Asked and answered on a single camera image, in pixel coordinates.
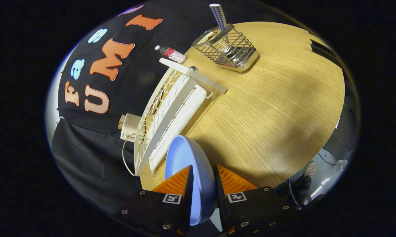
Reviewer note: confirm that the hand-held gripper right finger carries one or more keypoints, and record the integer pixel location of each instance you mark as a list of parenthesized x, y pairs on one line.
[(220, 200)]

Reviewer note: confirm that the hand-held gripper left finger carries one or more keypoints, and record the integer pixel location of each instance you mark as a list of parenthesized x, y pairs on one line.
[(188, 204)]

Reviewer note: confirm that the light blue plate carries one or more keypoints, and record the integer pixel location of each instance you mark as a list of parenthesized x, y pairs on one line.
[(184, 154)]

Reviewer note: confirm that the person's shoe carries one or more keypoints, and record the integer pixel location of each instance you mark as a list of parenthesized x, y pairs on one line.
[(309, 168)]

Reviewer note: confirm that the white toaster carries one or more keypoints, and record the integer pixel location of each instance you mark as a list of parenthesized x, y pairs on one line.
[(130, 126)]

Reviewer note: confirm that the toast slice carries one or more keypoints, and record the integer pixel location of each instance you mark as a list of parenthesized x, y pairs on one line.
[(122, 118), (121, 125)]

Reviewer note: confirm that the clear bottle with red label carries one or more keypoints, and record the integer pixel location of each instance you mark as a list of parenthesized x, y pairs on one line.
[(173, 54)]

